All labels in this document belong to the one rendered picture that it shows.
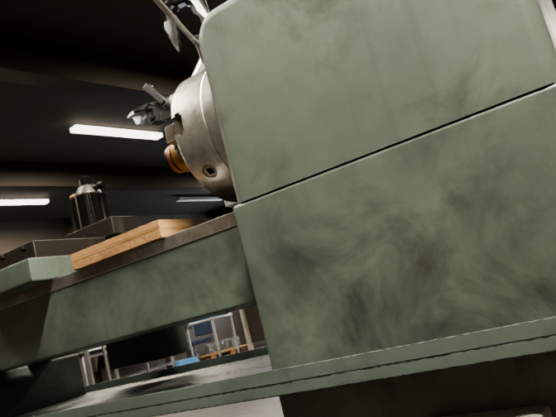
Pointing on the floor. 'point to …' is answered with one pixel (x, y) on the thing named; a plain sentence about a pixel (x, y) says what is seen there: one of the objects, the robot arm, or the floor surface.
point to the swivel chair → (202, 334)
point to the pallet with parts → (222, 348)
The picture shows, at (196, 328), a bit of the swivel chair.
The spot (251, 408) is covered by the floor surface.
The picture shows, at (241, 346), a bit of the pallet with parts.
